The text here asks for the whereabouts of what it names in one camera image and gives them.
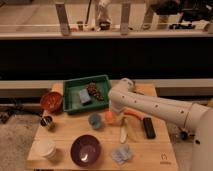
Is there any orange apple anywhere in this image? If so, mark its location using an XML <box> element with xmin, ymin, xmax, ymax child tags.
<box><xmin>104</xmin><ymin>111</ymin><xmax>115</xmax><ymax>124</ymax></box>

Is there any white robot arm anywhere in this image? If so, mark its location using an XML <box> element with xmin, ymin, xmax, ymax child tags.
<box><xmin>108</xmin><ymin>78</ymin><xmax>213</xmax><ymax>171</ymax></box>

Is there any purple bowl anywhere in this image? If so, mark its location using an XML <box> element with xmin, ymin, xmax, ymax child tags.
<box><xmin>70</xmin><ymin>135</ymin><xmax>102</xmax><ymax>167</ymax></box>

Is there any red bowl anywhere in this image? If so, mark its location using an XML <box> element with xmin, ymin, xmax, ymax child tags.
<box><xmin>40</xmin><ymin>91</ymin><xmax>63</xmax><ymax>113</ymax></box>

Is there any orange carrot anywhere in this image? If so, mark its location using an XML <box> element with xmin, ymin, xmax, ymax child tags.
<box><xmin>124</xmin><ymin>110</ymin><xmax>143</xmax><ymax>120</ymax></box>

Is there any blue cup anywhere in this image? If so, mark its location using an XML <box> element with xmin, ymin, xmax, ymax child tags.
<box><xmin>88</xmin><ymin>113</ymin><xmax>102</xmax><ymax>130</ymax></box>

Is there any black remote control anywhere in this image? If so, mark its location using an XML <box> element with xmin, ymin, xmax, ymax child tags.
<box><xmin>143</xmin><ymin>117</ymin><xmax>156</xmax><ymax>139</ymax></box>

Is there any blue crumpled cloth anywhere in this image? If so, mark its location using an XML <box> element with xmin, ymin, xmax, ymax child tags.
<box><xmin>111</xmin><ymin>144</ymin><xmax>133</xmax><ymax>165</ymax></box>

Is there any blue sponge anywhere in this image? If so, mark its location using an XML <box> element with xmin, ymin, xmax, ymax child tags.
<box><xmin>79</xmin><ymin>89</ymin><xmax>91</xmax><ymax>105</ymax></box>

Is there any dark grape bunch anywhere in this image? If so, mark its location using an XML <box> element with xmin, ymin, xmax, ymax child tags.
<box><xmin>86</xmin><ymin>82</ymin><xmax>104</xmax><ymax>101</ymax></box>

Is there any green plastic tray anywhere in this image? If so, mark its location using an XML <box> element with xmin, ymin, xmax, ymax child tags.
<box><xmin>63</xmin><ymin>75</ymin><xmax>111</xmax><ymax>115</ymax></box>

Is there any small metal can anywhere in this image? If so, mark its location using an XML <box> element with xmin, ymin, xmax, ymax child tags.
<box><xmin>40</xmin><ymin>116</ymin><xmax>55</xmax><ymax>131</ymax></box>

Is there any stack of white bowls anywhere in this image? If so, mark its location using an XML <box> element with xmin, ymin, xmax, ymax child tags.
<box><xmin>35</xmin><ymin>139</ymin><xmax>56</xmax><ymax>159</ymax></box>

